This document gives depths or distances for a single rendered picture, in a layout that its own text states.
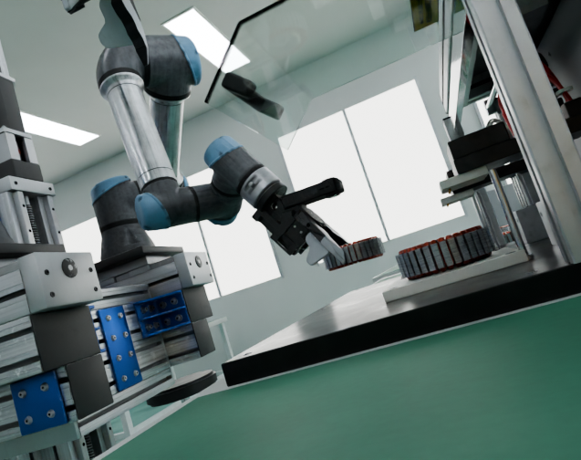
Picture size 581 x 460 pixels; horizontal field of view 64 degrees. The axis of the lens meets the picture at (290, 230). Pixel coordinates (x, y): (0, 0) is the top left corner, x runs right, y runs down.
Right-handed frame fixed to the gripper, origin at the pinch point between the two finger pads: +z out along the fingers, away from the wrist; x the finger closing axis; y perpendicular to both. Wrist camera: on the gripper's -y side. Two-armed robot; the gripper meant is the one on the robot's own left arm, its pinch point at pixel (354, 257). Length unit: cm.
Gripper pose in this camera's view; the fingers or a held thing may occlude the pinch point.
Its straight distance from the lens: 84.8
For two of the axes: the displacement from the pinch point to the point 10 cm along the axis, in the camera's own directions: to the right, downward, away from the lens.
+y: -6.2, 7.6, 1.9
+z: 7.2, 6.5, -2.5
